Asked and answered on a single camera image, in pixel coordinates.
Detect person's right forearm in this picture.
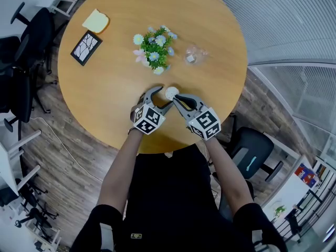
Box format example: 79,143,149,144
206,138,254,217

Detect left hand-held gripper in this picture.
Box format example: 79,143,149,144
130,86,174,135

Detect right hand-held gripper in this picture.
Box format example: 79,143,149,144
172,93,222,141

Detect white desk with crossbars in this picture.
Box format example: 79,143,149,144
0,130,42,196

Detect long white desk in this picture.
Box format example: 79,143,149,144
262,155,323,246

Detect group of black chairs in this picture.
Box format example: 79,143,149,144
14,178,60,244

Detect grey harness strap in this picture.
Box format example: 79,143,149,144
99,223,115,252
253,229,274,252

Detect clear glass cup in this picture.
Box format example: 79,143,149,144
184,45,209,65

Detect white floor cable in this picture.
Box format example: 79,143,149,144
30,117,103,183

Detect red and blue box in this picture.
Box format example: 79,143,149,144
294,163,318,188

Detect person's black clothing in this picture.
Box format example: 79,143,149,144
69,143,288,252

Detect potted artificial flowers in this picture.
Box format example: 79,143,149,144
132,25,179,76

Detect small white-lidded jar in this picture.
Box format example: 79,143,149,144
164,86,180,101

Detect yellow toast slice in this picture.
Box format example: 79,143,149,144
81,8,110,35

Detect black office chair teal tag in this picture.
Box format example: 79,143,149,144
212,126,284,220

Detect person's left forearm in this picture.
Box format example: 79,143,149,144
97,130,144,212

